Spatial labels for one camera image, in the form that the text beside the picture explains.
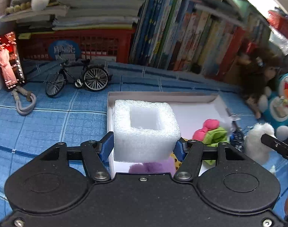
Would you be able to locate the white foam block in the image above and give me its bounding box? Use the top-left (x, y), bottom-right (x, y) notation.
top-left (113, 100), bottom-right (181, 163)

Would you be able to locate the red plastic crate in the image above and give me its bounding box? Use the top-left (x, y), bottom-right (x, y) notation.
top-left (17, 28), bottom-right (134, 64)

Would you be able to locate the gold sequin bow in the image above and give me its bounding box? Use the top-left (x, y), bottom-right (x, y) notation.
top-left (170, 136), bottom-right (190, 172)

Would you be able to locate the red plastic basket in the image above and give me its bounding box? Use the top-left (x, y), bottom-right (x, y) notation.
top-left (267, 10), bottom-right (288, 39)

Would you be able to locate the green scrunchie with pink bow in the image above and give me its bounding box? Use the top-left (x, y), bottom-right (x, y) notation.
top-left (192, 118), bottom-right (231, 166)

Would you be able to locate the blue Doraemon plush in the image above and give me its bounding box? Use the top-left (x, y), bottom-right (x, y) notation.
top-left (257, 73), bottom-right (288, 141)

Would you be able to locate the purple fluffy heart plush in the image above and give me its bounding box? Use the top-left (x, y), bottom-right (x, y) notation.
top-left (129, 157), bottom-right (176, 176)

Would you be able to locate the row of upright books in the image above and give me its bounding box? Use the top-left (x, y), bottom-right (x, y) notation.
top-left (129, 0), bottom-right (271, 79)

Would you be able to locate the smartphone with lit screen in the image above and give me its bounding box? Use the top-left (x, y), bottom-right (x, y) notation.
top-left (0, 31), bottom-right (25, 91)

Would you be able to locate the white fluffy plush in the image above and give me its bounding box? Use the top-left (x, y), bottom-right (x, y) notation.
top-left (244, 123), bottom-right (275, 165)

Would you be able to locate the brown haired doll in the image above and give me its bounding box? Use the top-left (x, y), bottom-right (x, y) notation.
top-left (239, 47), bottom-right (280, 119)

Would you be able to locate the navy floral scrunchie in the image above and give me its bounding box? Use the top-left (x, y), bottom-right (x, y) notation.
top-left (230, 129), bottom-right (245, 152)

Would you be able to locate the miniature black bicycle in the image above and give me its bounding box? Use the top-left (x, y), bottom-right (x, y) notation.
top-left (45, 59), bottom-right (113, 97)

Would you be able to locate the stack of flat books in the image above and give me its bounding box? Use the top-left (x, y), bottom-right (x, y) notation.
top-left (1, 0), bottom-right (143, 32)

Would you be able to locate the white cardboard box tray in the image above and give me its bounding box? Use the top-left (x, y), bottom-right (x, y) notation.
top-left (107, 92), bottom-right (229, 177)

